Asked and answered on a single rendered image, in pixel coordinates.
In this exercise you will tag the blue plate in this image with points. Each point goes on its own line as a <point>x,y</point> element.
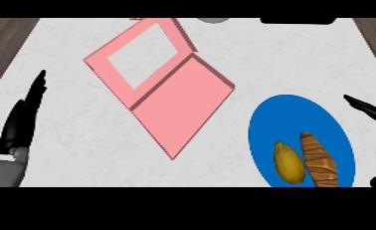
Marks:
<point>299,121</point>

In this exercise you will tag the small orange object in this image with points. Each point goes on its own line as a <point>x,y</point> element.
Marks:
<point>136,18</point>

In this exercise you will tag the pink cardboard box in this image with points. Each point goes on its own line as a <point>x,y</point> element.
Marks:
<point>184,108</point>

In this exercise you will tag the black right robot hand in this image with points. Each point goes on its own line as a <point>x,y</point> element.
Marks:
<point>362,107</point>

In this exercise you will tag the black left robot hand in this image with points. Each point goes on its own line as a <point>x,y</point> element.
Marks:
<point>24,117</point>

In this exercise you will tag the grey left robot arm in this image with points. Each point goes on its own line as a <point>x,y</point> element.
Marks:
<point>11,169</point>

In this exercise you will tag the grey round object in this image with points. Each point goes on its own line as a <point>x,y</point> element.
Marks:
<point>213,20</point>

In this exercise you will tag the brown striped croissant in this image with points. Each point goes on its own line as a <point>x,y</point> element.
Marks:
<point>319,162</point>

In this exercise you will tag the black appliance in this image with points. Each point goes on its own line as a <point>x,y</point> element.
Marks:
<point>299,20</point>

